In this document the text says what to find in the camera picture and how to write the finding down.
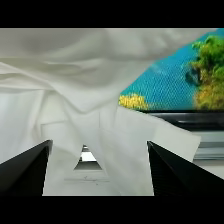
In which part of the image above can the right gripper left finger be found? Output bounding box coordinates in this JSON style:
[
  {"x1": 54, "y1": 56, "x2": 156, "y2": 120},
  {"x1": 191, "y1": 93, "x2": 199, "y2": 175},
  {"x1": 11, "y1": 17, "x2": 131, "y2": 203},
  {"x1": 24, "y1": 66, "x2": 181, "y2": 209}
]
[{"x1": 0, "y1": 139, "x2": 54, "y2": 196}]

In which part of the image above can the silver frame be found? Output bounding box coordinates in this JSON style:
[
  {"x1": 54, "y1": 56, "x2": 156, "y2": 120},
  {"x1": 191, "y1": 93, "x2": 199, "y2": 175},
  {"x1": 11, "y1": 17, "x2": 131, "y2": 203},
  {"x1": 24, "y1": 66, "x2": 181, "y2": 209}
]
[{"x1": 193, "y1": 130, "x2": 224, "y2": 162}]

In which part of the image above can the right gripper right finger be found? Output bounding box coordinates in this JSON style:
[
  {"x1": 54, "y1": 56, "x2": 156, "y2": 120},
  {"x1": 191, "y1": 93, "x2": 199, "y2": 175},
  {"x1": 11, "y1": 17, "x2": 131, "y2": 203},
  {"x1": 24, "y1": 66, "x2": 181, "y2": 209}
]
[{"x1": 146, "y1": 140, "x2": 224, "y2": 196}]

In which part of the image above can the white long-sleeved shirt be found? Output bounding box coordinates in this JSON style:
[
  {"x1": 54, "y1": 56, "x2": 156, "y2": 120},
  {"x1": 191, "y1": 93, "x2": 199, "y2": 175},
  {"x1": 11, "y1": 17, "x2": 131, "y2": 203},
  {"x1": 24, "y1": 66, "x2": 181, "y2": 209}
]
[{"x1": 0, "y1": 28, "x2": 218, "y2": 196}]

